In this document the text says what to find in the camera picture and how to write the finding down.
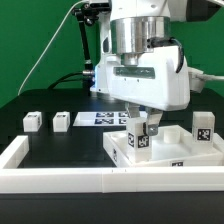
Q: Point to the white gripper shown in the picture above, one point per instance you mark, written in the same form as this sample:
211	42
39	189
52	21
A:
153	83

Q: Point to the white square tabletop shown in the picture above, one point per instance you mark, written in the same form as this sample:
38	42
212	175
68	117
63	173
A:
172	146

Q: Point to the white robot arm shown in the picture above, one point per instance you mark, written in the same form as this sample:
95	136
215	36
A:
134	27

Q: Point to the white marker sheet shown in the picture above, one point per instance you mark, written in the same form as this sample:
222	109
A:
114	118

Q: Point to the white U-shaped obstacle fence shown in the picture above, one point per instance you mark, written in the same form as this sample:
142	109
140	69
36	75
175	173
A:
100	180

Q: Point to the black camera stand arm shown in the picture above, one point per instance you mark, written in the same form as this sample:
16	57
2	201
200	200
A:
87	15

